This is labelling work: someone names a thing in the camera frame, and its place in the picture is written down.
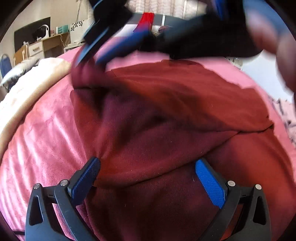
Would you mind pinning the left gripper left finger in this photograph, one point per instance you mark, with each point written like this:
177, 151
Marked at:
41, 220

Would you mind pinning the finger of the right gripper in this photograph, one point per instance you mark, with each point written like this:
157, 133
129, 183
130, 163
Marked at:
94, 38
124, 47

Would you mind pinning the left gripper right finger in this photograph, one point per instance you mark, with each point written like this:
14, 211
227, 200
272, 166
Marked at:
253, 222

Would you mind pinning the dark red fleece jacket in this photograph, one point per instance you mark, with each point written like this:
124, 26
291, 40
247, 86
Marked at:
149, 123

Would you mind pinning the person right hand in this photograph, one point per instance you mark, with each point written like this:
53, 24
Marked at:
270, 33

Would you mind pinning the bright red garment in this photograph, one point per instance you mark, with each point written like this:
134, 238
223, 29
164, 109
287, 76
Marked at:
145, 22

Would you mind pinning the grey white headboard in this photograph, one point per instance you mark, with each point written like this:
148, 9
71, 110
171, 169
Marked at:
159, 20

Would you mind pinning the teal box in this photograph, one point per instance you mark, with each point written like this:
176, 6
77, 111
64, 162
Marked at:
62, 29

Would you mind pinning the white bedside table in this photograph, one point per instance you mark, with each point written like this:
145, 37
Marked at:
238, 63

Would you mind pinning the wooden desk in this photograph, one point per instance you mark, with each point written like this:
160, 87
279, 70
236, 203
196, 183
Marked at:
46, 48

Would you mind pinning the cream folded blanket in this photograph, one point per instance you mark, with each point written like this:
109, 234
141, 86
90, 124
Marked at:
29, 88

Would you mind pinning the white headphones on stand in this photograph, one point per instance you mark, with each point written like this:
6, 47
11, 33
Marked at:
42, 32

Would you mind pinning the black monitor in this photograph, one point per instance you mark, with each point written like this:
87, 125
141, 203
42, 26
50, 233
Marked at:
28, 32

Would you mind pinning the pink bed blanket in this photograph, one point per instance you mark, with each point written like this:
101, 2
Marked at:
46, 146

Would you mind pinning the blue chair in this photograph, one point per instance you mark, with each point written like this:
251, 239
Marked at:
5, 65

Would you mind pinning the light pink sweater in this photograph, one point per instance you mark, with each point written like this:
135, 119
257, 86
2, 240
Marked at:
286, 111

